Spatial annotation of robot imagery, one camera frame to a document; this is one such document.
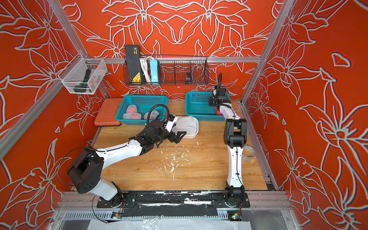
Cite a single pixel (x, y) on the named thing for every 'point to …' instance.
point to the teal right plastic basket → (197, 106)
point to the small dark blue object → (189, 75)
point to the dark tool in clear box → (83, 87)
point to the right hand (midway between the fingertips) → (210, 98)
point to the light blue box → (154, 74)
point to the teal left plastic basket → (140, 109)
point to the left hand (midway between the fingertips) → (181, 127)
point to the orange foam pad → (106, 116)
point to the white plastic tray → (186, 136)
